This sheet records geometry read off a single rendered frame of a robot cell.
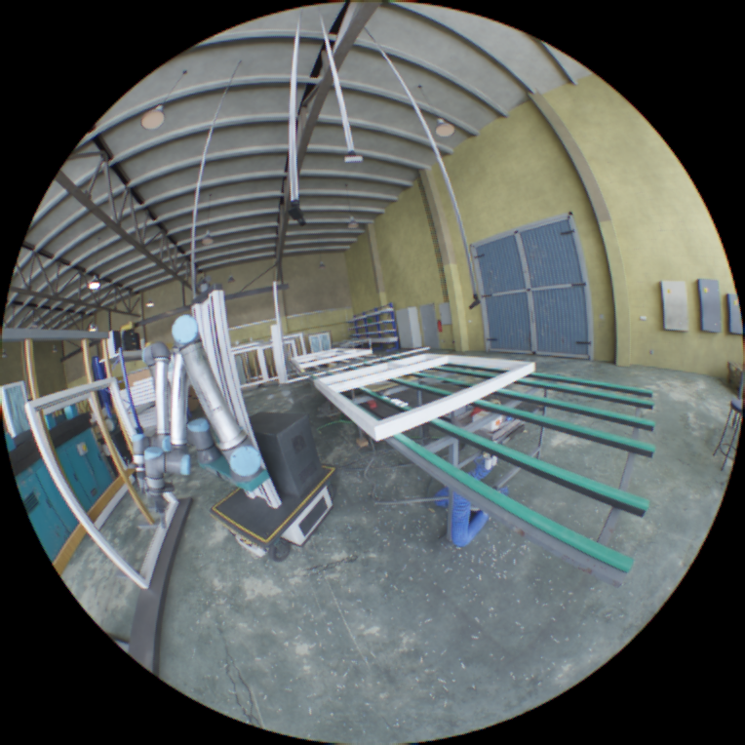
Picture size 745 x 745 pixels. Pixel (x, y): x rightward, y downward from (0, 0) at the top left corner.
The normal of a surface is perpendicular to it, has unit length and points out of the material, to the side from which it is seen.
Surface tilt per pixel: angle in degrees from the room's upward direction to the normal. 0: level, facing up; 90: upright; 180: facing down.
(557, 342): 90
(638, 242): 90
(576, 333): 90
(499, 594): 0
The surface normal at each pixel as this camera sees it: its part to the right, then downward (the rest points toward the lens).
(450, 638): -0.15, -0.97
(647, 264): -0.90, 0.22
